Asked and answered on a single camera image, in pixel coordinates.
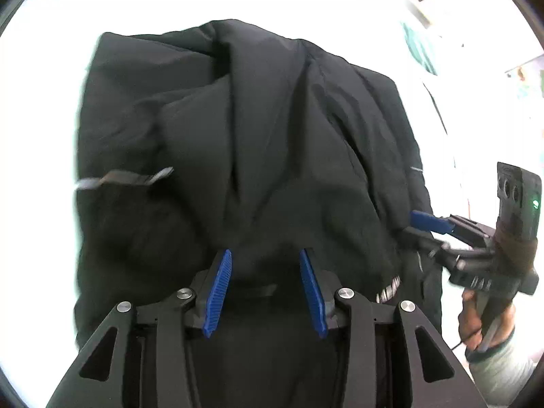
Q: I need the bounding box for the person's right forearm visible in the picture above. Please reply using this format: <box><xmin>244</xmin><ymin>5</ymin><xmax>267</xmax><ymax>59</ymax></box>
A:
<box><xmin>466</xmin><ymin>334</ymin><xmax>537</xmax><ymax>407</ymax></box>

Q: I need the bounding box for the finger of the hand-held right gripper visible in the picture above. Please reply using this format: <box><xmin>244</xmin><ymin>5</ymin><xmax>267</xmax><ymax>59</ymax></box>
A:
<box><xmin>409</xmin><ymin>210</ymin><xmax>496</xmax><ymax>247</ymax></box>
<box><xmin>397</xmin><ymin>226</ymin><xmax>466</xmax><ymax>269</ymax></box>

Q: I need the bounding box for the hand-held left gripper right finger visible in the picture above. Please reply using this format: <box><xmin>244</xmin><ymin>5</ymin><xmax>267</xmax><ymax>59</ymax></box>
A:
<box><xmin>299</xmin><ymin>248</ymin><xmax>489</xmax><ymax>408</ymax></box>

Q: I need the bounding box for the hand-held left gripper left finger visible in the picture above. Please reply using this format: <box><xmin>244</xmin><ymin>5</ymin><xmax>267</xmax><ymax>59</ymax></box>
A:
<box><xmin>45</xmin><ymin>249</ymin><xmax>234</xmax><ymax>408</ymax></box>

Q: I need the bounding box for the black hooded jacket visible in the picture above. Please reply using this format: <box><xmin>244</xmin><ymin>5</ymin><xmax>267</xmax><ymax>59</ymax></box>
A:
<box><xmin>73</xmin><ymin>18</ymin><xmax>443</xmax><ymax>408</ymax></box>

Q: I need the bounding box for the person's right hand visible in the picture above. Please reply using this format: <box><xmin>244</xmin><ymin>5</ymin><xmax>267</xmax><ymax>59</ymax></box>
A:
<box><xmin>458</xmin><ymin>289</ymin><xmax>517</xmax><ymax>362</ymax></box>

